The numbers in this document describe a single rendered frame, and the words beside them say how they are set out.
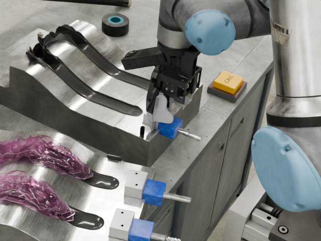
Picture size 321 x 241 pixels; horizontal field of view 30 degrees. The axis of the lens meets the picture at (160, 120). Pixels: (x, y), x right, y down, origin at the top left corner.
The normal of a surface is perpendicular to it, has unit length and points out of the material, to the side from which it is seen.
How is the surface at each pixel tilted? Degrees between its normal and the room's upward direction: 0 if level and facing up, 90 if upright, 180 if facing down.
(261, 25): 87
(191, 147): 0
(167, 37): 90
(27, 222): 23
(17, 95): 90
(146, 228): 0
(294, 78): 73
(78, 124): 90
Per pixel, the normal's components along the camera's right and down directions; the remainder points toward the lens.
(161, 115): -0.46, 0.33
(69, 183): 0.54, -0.58
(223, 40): 0.36, 0.61
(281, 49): -0.84, 0.19
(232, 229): -0.54, 0.50
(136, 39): 0.08, -0.77
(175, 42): -0.01, 0.63
